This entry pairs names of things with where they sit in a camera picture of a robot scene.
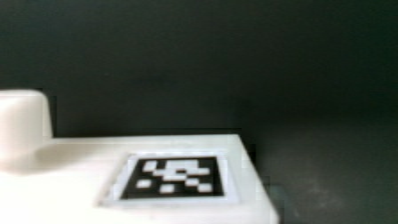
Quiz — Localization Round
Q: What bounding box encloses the white front drawer box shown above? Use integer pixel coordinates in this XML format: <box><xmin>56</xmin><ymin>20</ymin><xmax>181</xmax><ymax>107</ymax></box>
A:
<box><xmin>0</xmin><ymin>135</ymin><xmax>278</xmax><ymax>224</ymax></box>

